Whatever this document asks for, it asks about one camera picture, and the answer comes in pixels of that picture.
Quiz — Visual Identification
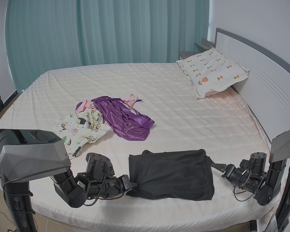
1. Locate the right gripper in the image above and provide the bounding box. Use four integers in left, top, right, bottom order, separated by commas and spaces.
211, 162, 244, 186

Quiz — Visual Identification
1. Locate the black T-shirt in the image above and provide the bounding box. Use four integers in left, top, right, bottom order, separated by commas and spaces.
126, 149, 215, 202

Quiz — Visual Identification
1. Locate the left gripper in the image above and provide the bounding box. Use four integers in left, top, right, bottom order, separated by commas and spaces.
106, 174, 138, 197

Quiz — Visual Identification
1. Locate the white printed pyjama top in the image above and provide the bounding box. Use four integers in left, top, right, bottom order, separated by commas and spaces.
53, 109, 113, 160

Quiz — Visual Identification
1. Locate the purple satin garment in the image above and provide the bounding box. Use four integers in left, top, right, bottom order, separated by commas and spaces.
76, 96, 155, 142

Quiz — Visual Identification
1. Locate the pink garment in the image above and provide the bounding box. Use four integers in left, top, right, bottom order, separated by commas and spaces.
74, 94, 144, 114

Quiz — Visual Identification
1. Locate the black cable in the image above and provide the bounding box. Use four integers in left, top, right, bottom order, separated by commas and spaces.
83, 187, 125, 207
233, 180, 257, 202

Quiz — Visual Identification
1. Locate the blue-green curtain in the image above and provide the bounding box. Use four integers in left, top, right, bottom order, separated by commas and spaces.
6, 0, 210, 91

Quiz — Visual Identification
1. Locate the bed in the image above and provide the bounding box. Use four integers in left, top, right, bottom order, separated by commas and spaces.
0, 28, 290, 229

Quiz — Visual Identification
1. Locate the grey bedside table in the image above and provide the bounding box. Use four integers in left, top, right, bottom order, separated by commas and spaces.
179, 37, 215, 60

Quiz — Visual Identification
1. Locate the white printed pillow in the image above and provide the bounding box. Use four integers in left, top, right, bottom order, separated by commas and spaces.
176, 48, 250, 99

